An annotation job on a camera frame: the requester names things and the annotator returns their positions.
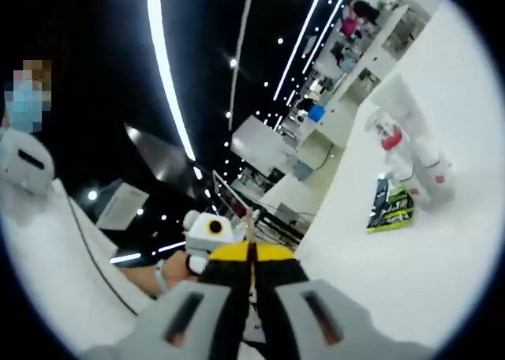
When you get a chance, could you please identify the dark red banner stand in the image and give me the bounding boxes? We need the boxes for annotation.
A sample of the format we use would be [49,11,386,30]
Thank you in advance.
[211,169,252,219]

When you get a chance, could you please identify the white skincare tube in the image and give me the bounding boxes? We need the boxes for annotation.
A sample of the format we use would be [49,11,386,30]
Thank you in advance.
[370,73,441,167]

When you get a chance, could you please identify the white chest-worn device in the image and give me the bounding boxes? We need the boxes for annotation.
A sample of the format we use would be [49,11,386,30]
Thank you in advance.
[0,129,56,195]

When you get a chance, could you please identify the ceiling air conditioner unit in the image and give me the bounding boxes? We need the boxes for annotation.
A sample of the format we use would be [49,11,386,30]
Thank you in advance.
[96,184,151,231]

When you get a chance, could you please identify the small white skincare bottle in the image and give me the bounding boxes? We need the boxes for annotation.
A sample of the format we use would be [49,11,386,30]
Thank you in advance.
[417,150,457,209]
[394,166,431,203]

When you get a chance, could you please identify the person's left hand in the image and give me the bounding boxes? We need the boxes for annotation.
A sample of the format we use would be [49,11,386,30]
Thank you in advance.
[163,255,198,288]

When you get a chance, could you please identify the long ceiling light strip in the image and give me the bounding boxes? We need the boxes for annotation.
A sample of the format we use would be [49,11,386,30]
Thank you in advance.
[145,0,198,162]

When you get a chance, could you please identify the thin black chest cable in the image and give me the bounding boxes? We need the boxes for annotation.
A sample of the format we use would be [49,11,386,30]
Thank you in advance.
[65,197,139,317]

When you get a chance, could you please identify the green black foil packet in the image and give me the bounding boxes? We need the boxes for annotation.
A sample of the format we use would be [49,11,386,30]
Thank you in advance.
[365,173,415,234]

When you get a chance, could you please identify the white office desk row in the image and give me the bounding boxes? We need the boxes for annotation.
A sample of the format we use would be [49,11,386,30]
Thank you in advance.
[299,0,439,148]

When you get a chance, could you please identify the pale wristband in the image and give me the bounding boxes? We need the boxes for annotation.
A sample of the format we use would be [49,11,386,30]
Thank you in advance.
[155,271,170,296]

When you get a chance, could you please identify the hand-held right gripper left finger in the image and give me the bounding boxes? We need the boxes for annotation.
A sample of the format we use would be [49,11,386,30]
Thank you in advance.
[84,243,256,360]

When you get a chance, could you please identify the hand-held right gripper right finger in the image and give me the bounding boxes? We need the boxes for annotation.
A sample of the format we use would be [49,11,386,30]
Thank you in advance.
[252,243,435,360]

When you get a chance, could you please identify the white skincare bottle red collar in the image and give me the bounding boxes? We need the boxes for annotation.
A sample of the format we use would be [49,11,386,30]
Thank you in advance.
[365,107,419,195]

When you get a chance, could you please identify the pink display board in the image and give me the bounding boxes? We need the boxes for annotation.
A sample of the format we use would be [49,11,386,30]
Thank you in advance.
[341,16,360,37]

